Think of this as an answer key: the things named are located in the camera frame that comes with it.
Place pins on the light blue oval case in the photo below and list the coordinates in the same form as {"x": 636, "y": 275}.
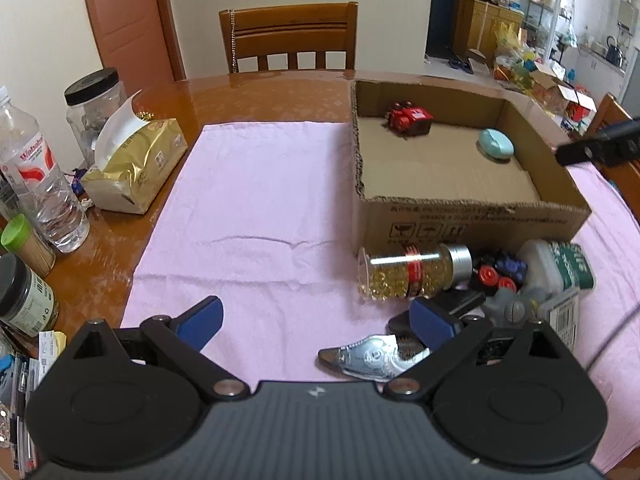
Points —
{"x": 496, "y": 145}

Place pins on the clear jar black lid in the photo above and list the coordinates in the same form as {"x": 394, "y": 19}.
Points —
{"x": 92, "y": 90}

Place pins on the small blue packet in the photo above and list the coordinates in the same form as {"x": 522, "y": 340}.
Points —
{"x": 79, "y": 182}

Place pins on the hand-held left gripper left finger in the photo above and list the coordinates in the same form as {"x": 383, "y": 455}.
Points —
{"x": 202, "y": 317}

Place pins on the open brown cardboard carton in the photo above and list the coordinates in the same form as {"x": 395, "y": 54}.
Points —
{"x": 562, "y": 90}

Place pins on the pink cloth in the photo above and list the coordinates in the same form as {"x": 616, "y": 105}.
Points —
{"x": 260, "y": 210}

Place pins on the broom with dustpan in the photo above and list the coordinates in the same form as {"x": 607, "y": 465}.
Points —
{"x": 479, "y": 45}

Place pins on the brown wooden door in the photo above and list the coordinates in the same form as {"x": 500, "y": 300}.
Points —
{"x": 125, "y": 20}

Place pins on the grey soft toy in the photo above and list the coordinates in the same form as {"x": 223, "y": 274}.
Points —
{"x": 515, "y": 310}

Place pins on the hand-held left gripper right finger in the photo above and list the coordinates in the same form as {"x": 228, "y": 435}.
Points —
{"x": 430, "y": 322}

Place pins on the metal shelf rack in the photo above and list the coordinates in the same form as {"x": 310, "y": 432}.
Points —
{"x": 542, "y": 5}

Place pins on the silver foil packet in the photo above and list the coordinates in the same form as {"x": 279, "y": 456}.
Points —
{"x": 365, "y": 357}

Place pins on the yellow plastic bag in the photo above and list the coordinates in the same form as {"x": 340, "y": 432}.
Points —
{"x": 507, "y": 40}

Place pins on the glass jar dark lid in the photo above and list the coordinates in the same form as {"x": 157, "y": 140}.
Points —
{"x": 25, "y": 300}

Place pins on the gold tissue pack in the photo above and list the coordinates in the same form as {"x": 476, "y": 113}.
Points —
{"x": 140, "y": 160}

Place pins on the white barcode box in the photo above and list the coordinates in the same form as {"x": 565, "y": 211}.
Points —
{"x": 562, "y": 317}

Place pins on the wooden cabinet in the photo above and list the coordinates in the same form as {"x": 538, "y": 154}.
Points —
{"x": 492, "y": 25}

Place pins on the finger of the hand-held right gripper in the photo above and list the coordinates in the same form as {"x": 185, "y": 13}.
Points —
{"x": 577, "y": 151}

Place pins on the wooden chair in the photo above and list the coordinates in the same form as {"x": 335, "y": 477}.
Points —
{"x": 290, "y": 20}
{"x": 607, "y": 110}

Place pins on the black toy truck red wheels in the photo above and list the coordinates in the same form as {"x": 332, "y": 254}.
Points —
{"x": 505, "y": 267}

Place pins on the clear capsule bottle silver cap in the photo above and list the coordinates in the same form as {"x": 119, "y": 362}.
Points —
{"x": 400, "y": 272}

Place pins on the dark blue door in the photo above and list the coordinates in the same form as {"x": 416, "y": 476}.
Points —
{"x": 445, "y": 5}

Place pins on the dark kettle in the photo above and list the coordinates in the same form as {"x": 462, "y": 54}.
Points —
{"x": 613, "y": 49}

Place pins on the white wipes canister green label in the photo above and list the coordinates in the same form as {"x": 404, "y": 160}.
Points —
{"x": 560, "y": 265}

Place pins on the red toy car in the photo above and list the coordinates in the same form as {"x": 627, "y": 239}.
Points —
{"x": 410, "y": 119}

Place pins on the cardboard box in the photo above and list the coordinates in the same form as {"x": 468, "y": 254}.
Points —
{"x": 450, "y": 225}

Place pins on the clear water bottle red label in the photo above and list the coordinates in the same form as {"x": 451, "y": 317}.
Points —
{"x": 45, "y": 180}

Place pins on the toothpick holder green lid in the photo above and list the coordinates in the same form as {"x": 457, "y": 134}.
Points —
{"x": 25, "y": 245}

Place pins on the bundle of pens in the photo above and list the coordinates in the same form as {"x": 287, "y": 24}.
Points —
{"x": 20, "y": 410}

